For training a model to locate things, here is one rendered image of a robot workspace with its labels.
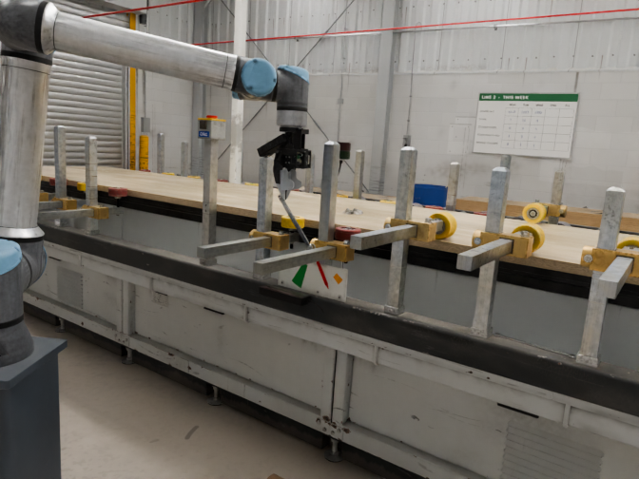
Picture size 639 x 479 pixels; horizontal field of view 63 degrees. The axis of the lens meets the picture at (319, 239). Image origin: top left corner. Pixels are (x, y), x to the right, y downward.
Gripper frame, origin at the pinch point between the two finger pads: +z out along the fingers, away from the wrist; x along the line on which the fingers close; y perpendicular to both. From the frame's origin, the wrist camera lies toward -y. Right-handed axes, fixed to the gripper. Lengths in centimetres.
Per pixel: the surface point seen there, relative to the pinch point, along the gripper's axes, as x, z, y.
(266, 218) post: 6.9, 9.0, -12.1
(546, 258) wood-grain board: 22, 11, 71
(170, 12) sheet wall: 595, -260, -790
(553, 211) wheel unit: 114, 7, 54
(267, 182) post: 6.6, -2.6, -12.0
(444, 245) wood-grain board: 22, 12, 43
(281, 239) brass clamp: 6.3, 14.8, -4.9
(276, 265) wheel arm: -22.1, 15.3, 16.7
